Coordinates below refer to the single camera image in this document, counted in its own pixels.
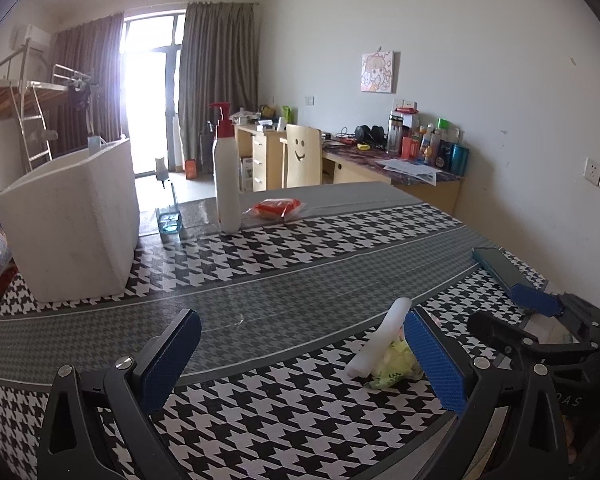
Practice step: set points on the group of toiletry bottles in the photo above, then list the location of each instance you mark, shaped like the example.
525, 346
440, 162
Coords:
437, 150

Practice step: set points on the clear thermos bottle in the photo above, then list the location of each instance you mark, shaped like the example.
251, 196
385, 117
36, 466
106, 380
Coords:
395, 135

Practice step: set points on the black white houndstooth tablecloth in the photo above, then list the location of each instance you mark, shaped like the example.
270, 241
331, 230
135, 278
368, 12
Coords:
280, 270

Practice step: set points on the wooden chair with smiley face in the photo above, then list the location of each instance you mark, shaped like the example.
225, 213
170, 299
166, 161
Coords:
302, 155

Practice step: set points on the pink cartoon wall picture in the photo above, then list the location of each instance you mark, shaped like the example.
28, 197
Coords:
378, 72

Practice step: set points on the glass balcony door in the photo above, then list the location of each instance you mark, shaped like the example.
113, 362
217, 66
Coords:
150, 90

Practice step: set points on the red snack packet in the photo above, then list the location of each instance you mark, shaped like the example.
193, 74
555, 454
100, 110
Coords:
275, 208

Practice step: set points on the white air conditioner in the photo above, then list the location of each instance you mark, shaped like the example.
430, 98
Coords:
32, 37

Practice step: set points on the white printed papers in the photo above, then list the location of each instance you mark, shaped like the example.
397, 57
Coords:
410, 169

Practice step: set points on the black headphones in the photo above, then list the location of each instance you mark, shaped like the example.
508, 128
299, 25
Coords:
370, 135

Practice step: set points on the white bottle with red pump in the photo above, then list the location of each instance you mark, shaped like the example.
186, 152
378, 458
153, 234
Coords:
227, 185

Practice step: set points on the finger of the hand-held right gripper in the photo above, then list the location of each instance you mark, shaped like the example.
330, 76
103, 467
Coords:
535, 300
505, 335

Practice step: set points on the yellow green plastic bag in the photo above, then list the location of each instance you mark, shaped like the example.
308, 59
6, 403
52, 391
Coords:
399, 366

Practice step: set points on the white roll with yellow bag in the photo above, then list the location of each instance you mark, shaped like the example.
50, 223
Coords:
375, 345

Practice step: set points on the clear glass container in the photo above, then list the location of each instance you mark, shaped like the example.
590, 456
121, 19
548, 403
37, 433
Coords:
169, 221

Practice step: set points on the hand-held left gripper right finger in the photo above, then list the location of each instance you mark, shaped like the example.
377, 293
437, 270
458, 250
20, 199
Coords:
437, 362

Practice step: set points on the light wooden desk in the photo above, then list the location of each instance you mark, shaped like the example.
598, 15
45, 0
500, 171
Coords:
350, 172

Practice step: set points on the brown curtain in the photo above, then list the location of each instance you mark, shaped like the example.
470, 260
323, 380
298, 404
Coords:
85, 50
217, 80

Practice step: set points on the white foam box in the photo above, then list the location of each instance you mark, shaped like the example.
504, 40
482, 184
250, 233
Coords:
65, 225

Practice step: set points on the dark hanging clothes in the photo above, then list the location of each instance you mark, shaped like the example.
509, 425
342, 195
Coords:
79, 96

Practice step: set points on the orange bag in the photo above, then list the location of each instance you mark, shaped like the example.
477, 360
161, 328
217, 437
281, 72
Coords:
190, 170

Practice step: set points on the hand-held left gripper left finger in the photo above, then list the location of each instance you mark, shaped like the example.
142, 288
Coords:
167, 365

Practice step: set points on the white cardboard box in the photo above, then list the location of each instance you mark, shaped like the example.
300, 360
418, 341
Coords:
247, 174

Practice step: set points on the teal smartphone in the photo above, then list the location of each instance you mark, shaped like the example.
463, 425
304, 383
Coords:
500, 266

